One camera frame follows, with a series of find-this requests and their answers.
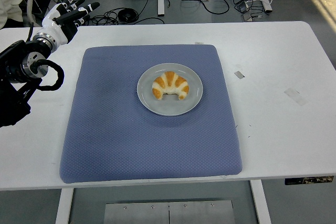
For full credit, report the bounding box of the coiled black cable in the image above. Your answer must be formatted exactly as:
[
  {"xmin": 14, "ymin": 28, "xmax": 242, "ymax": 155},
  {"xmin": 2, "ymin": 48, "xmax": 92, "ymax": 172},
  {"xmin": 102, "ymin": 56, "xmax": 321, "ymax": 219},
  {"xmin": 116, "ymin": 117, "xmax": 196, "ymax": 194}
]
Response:
[{"xmin": 117, "ymin": 8, "xmax": 139, "ymax": 22}]

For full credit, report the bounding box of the dark table control box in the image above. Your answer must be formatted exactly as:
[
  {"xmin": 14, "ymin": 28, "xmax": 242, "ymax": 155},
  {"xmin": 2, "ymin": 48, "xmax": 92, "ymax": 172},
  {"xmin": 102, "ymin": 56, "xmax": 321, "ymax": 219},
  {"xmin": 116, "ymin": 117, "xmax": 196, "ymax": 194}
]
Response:
[{"xmin": 285, "ymin": 176, "xmax": 334, "ymax": 186}]

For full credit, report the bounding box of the grey metal plate with screws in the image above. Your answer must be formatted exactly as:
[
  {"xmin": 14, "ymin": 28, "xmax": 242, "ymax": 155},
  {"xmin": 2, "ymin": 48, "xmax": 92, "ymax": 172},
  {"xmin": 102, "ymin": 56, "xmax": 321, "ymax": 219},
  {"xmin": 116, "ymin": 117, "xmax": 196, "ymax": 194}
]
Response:
[{"xmin": 103, "ymin": 200, "xmax": 236, "ymax": 224}]

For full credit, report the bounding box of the blue quilted mat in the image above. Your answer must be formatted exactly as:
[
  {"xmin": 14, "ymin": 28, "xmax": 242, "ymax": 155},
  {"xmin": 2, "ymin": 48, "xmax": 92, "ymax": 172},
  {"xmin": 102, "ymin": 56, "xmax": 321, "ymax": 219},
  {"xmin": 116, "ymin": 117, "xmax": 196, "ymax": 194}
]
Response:
[{"xmin": 59, "ymin": 44, "xmax": 243, "ymax": 184}]

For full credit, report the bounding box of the large clear tape piece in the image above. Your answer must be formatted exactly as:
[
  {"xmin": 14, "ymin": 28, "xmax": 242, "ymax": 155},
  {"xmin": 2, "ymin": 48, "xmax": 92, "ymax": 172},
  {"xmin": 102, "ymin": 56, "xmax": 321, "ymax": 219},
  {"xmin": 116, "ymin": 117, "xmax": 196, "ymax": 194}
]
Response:
[{"xmin": 284, "ymin": 88, "xmax": 308, "ymax": 106}]

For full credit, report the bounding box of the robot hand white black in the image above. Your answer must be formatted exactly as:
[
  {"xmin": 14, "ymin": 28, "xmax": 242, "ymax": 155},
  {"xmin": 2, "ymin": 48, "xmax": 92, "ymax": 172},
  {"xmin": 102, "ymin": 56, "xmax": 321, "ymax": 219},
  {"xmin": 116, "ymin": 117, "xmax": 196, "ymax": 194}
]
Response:
[{"xmin": 41, "ymin": 0, "xmax": 100, "ymax": 45}]

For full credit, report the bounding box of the croissant bread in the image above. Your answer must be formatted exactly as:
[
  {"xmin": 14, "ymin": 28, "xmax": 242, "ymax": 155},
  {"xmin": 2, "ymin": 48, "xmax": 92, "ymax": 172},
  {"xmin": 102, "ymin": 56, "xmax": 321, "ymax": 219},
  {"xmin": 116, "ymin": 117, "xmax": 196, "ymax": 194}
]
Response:
[{"xmin": 152, "ymin": 71, "xmax": 190, "ymax": 101}]

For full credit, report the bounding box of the white fabric bundle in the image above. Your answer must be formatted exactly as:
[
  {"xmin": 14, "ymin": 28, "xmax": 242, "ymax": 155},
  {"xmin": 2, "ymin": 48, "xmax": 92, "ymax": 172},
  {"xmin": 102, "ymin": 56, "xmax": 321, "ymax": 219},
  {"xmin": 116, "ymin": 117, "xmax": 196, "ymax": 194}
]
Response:
[{"xmin": 0, "ymin": 0, "xmax": 25, "ymax": 29}]

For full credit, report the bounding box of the white table leg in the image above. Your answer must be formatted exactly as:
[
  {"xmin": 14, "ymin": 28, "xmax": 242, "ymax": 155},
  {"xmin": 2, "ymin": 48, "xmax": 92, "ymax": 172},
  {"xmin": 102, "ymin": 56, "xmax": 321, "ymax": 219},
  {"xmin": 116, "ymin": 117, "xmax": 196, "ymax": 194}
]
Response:
[
  {"xmin": 249, "ymin": 179, "xmax": 272, "ymax": 224},
  {"xmin": 55, "ymin": 187, "xmax": 74, "ymax": 224}
]

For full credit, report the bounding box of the grey power adapter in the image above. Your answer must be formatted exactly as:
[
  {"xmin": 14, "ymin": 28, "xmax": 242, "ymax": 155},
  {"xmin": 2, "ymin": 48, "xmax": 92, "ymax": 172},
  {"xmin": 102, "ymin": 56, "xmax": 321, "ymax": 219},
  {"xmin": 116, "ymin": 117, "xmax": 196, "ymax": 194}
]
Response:
[{"xmin": 241, "ymin": 11, "xmax": 254, "ymax": 23}]

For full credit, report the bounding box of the grey round plate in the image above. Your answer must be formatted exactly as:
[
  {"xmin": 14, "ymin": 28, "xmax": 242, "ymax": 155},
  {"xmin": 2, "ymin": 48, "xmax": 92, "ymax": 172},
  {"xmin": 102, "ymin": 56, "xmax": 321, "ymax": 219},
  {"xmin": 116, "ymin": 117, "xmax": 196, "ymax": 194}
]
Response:
[{"xmin": 136, "ymin": 62, "xmax": 204, "ymax": 117}]

